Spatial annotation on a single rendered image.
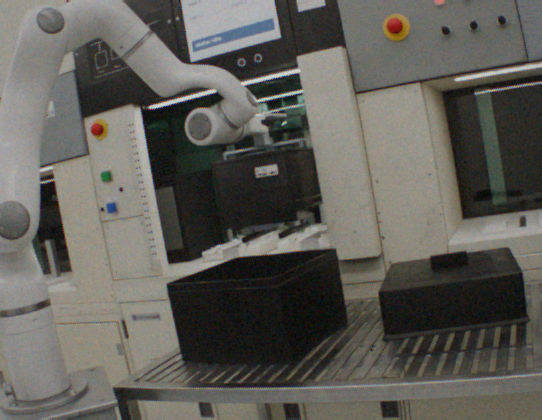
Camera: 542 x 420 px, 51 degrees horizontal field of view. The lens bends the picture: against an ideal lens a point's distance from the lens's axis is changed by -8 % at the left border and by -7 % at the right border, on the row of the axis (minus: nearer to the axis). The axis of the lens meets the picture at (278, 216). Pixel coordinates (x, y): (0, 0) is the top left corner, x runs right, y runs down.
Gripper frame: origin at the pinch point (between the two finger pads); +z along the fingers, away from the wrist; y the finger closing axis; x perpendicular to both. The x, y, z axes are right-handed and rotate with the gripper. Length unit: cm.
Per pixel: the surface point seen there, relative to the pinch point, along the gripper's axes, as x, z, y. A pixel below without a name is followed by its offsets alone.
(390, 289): -38, -36, 38
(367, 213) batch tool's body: -26.5, -3.3, 26.4
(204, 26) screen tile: 31.2, 1.1, -12.2
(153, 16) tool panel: 38.9, 1.0, -28.5
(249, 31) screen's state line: 26.2, 1.2, 1.1
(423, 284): -38, -35, 44
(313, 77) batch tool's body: 9.2, -3.5, 18.4
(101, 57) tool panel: 32, 1, -50
